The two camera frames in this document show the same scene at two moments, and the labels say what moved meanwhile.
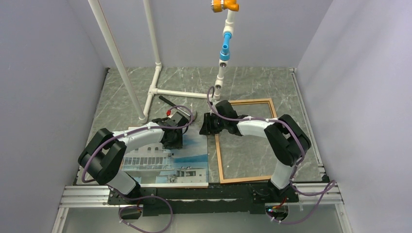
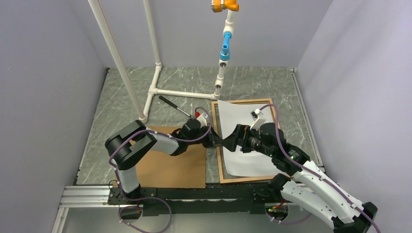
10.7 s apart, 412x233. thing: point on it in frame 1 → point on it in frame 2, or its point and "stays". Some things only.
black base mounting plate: x=231 y=199 stays
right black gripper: x=207 y=128 → x=243 y=132
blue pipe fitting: x=224 y=54 stays
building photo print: x=156 y=166 → x=256 y=163
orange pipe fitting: x=218 y=6 stays
